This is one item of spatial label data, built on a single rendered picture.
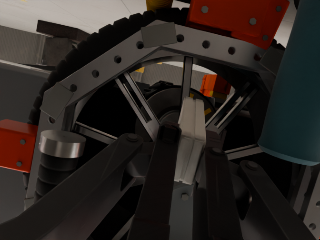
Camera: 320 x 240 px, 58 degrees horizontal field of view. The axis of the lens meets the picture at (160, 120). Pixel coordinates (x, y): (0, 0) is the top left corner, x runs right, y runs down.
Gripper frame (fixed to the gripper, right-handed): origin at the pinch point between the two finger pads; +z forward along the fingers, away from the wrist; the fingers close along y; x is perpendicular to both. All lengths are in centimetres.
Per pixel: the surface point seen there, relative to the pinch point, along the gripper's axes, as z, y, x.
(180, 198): 12.5, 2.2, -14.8
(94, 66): 28.7, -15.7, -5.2
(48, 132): 7.4, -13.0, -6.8
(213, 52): 32.0, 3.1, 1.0
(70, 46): 645, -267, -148
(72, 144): 5.7, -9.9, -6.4
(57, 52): 630, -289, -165
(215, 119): 39.4, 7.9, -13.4
